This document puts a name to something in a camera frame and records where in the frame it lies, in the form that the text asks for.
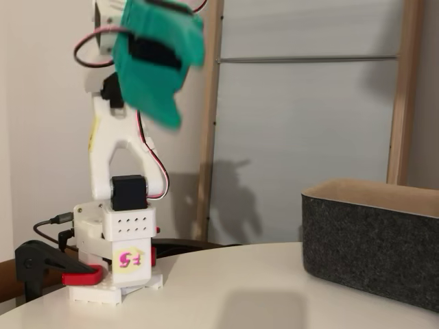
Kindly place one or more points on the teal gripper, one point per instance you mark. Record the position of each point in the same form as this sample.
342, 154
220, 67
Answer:
145, 90

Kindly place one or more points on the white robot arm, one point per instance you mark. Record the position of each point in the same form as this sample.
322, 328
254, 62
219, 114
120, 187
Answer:
103, 154

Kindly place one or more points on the grey felt box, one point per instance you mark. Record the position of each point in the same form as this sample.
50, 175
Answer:
360, 246

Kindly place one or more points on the metal rod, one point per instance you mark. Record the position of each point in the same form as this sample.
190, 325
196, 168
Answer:
308, 59

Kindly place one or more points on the wooden framed frosted panel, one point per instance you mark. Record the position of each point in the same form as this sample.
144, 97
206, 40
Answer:
298, 137

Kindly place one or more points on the black clamp with red lever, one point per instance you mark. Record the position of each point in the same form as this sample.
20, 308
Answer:
153, 257

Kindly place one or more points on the black clamp with red pad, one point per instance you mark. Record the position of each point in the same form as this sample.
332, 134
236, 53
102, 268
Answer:
34, 260

